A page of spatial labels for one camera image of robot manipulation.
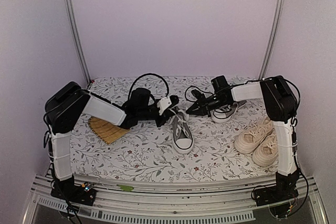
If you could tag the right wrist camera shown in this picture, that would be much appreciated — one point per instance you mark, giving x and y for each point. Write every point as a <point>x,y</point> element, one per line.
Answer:
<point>198,95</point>

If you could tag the aluminium frame post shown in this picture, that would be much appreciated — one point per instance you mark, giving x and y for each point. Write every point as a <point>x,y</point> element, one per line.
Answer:
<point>76,38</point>
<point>272,38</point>

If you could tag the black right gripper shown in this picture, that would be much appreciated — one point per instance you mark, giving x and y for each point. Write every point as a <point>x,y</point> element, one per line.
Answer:
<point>198,112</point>

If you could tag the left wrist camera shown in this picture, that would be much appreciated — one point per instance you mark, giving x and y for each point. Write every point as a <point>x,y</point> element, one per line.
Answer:
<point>166,103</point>

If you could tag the beige sneaker outer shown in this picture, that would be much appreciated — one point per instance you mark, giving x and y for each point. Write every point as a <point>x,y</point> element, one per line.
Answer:
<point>267,152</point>

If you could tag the floral patterned table mat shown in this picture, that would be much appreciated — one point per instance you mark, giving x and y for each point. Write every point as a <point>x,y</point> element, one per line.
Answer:
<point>146,152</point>

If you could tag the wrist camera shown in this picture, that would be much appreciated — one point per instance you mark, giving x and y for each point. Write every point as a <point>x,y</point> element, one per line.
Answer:
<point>198,95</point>
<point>166,103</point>

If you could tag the grey sneaker with white laces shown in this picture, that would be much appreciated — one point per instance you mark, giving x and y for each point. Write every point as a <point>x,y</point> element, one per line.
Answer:
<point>183,141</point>

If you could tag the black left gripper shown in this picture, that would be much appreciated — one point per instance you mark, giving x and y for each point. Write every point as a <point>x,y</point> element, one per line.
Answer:
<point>166,114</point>

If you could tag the beige sneaker inner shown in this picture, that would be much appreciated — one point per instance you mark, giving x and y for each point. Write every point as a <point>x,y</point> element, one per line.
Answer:
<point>247,141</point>

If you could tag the green tape piece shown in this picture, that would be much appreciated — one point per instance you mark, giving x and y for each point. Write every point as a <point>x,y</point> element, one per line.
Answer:
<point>126,188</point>

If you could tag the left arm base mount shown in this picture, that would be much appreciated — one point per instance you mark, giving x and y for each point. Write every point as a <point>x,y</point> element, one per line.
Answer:
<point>83,194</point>

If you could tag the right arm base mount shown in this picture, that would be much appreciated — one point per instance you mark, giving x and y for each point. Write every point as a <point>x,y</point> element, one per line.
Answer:
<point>284,189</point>

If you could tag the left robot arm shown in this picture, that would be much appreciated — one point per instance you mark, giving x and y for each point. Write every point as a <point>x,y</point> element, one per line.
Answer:
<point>63,110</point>

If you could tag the grey sneaker near bottle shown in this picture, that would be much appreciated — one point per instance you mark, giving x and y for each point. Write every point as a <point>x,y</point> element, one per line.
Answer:
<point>225,113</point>

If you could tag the yellow bamboo fan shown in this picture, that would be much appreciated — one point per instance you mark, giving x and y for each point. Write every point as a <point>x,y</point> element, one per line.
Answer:
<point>106,131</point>

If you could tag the right aluminium frame post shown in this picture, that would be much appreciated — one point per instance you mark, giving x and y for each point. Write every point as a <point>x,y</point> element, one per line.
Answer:
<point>272,38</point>

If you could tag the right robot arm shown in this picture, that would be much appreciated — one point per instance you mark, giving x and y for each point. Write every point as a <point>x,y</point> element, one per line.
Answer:
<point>280,104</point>

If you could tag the aluminium front rail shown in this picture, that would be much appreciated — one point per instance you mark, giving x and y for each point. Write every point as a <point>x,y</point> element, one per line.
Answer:
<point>202,202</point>

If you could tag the left aluminium frame post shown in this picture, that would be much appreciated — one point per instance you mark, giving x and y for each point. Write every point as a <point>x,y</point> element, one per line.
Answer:
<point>76,38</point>

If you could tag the beige sneaker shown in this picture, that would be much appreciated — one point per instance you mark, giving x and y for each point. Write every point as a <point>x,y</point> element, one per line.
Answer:
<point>247,141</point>
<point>267,152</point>

